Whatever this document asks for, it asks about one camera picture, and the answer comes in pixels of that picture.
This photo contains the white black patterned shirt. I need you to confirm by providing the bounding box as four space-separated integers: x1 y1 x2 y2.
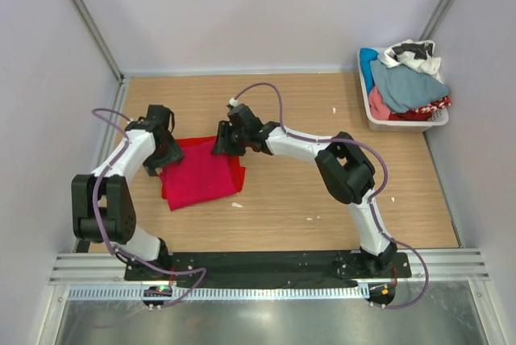
378 39 441 80

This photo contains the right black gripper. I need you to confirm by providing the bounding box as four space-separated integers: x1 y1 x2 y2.
211 122 248 157

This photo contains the grey blue t shirt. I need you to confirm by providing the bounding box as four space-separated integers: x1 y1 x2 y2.
370 60 450 113

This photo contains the slotted cable duct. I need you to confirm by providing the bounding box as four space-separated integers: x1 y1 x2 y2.
68 284 369 302

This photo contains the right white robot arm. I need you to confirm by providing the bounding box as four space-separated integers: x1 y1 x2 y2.
212 100 397 277

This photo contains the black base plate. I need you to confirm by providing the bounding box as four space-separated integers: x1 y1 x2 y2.
123 250 412 290

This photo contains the red t shirt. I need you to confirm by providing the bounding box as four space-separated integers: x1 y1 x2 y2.
160 135 247 201

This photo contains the bright blue shirt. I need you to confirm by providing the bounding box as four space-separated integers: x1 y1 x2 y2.
359 48 378 94

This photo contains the pink shirt in basket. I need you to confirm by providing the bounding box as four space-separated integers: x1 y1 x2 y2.
368 85 391 121

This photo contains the red white patterned shirt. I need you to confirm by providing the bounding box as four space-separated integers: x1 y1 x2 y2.
389 96 451 122

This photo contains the magenta t shirt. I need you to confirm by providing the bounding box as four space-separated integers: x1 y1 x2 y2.
159 137 239 212

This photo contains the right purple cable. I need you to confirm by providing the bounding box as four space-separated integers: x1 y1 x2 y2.
228 81 429 310

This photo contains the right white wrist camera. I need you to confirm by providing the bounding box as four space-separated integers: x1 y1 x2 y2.
228 98 239 108

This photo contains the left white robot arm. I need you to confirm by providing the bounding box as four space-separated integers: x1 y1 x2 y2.
71 105 184 281

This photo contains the white laundry basket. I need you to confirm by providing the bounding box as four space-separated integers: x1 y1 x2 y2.
356 39 451 132

